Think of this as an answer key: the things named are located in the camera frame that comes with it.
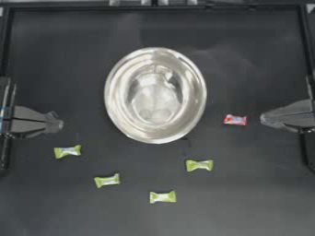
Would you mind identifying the green candy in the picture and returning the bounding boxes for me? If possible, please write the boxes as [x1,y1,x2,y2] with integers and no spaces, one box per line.
[93,172,121,189]
[53,144,82,159]
[184,159,214,172]
[149,190,178,205]

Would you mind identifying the red candy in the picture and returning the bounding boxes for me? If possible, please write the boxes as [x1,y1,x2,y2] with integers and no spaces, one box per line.
[221,113,248,126]

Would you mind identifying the steel bowl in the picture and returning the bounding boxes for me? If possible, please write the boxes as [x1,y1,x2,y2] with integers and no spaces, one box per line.
[102,46,208,145]

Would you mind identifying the black frame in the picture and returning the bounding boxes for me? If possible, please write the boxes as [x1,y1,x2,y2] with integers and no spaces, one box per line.
[0,0,315,77]

